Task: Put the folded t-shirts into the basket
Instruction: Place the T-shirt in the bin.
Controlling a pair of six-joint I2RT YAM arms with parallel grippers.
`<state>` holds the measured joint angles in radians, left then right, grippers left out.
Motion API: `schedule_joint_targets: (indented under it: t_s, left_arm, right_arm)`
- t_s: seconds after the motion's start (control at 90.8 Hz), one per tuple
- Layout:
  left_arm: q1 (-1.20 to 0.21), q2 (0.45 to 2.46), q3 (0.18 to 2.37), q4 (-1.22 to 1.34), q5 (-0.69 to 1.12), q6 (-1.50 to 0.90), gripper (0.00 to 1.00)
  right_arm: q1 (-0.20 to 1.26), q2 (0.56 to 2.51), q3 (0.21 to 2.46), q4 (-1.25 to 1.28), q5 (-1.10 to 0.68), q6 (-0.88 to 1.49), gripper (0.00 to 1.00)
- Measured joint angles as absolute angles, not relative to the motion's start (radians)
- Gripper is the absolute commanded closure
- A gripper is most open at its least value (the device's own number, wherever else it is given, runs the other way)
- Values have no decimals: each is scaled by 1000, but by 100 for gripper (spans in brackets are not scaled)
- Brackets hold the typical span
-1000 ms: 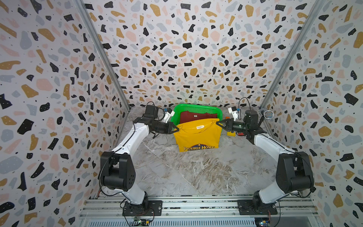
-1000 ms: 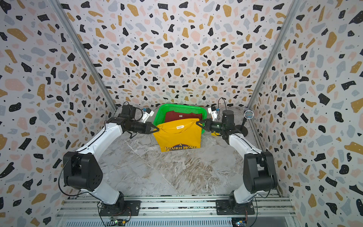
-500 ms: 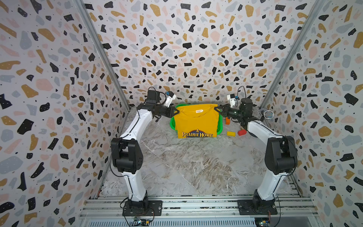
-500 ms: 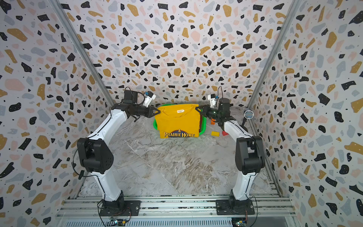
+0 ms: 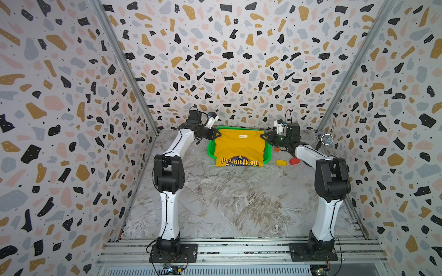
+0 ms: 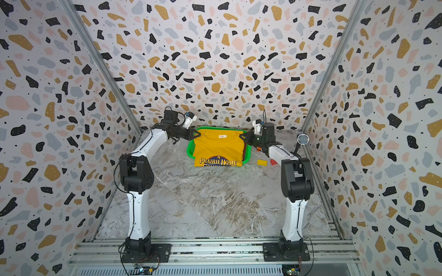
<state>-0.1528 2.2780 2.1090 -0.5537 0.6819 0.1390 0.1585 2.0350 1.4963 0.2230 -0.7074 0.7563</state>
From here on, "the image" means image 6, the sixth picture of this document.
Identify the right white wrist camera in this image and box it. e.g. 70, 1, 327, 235
252, 119, 263, 136

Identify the green circuit board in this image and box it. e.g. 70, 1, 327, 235
282, 265, 301, 276
134, 264, 156, 276

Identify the yellow wooden block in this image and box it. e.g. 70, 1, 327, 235
257, 160, 268, 166

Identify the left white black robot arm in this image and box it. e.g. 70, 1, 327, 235
118, 109, 201, 256

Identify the black stand with round gauge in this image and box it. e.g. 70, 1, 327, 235
294, 133, 310, 155

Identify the right green circuit board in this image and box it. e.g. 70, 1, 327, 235
282, 265, 301, 276

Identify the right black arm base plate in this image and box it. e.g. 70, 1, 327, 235
262, 241, 311, 262

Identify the red t-shirt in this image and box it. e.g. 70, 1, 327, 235
242, 143, 252, 164

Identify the left green circuit board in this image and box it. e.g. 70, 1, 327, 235
134, 264, 156, 276

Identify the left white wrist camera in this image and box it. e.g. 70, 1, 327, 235
183, 112, 198, 129

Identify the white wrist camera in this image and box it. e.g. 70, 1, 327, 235
252, 119, 263, 136
183, 112, 198, 129

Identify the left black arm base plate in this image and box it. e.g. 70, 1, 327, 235
121, 243, 172, 263

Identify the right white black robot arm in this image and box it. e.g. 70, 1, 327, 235
240, 119, 314, 258

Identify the aluminium rail frame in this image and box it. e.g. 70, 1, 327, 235
67, 236, 365, 276

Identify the yellow printed t-shirt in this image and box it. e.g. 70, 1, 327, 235
192, 128, 246, 168

